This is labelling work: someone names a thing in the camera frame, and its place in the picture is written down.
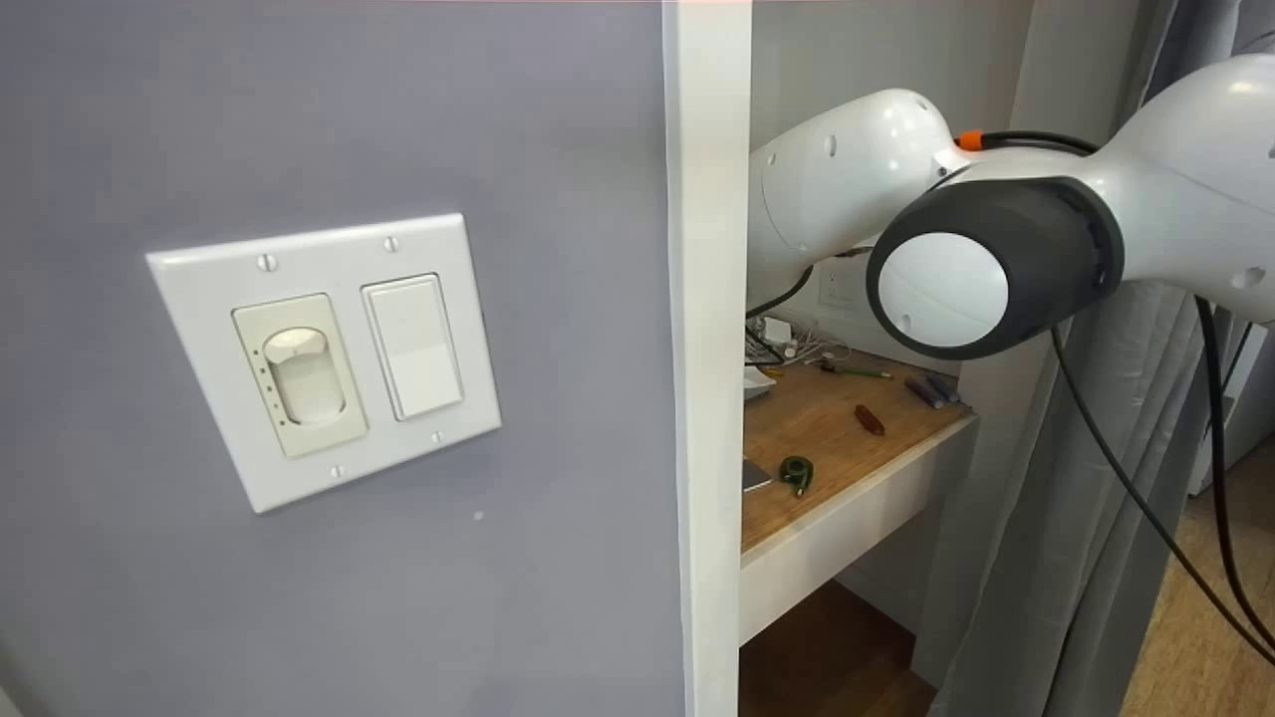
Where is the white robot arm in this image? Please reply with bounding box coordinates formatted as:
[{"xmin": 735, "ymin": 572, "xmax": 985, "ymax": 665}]
[{"xmin": 743, "ymin": 57, "xmax": 1275, "ymax": 359}]

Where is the green tape roll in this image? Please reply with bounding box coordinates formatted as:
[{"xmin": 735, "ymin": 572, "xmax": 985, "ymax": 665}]
[{"xmin": 775, "ymin": 455, "xmax": 811, "ymax": 496}]

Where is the white wooden shelf desk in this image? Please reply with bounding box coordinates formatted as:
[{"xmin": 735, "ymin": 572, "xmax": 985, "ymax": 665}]
[{"xmin": 735, "ymin": 365, "xmax": 974, "ymax": 642}]

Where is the grey curtain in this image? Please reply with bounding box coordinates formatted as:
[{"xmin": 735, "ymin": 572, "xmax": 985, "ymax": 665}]
[{"xmin": 922, "ymin": 0, "xmax": 1272, "ymax": 717}]

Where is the white wall switch plate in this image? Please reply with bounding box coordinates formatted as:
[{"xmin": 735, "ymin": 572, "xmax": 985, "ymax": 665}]
[{"xmin": 148, "ymin": 213, "xmax": 500, "ymax": 515}]

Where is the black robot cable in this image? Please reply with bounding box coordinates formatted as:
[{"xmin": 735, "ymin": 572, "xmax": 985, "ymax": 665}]
[{"xmin": 1046, "ymin": 296, "xmax": 1275, "ymax": 667}]

